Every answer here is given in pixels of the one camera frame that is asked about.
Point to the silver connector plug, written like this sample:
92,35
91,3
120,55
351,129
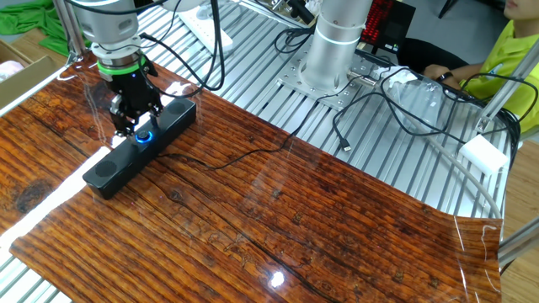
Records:
362,78

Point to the black cylindrical tool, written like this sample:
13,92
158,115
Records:
299,10

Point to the white power adapter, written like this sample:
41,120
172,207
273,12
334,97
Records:
484,153

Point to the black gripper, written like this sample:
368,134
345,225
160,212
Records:
135,90

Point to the white power strip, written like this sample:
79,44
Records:
202,29

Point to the black wristwatch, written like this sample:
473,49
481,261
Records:
444,76

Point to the person in yellow shirt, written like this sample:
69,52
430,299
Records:
509,63

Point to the glossy wood grain mat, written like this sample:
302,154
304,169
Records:
252,210

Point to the green cloth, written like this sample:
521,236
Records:
25,21

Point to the brown cardboard box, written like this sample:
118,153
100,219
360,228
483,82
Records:
25,80

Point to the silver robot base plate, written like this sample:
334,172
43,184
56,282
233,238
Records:
295,80

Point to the black speaker bar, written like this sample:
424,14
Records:
126,162

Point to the aluminium frame post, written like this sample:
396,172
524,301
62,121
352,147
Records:
505,88
520,246
69,38

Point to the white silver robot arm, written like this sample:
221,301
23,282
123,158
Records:
337,54

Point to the pink soft item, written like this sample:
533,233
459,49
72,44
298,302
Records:
8,69

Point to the clear plastic bag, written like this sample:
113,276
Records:
417,101

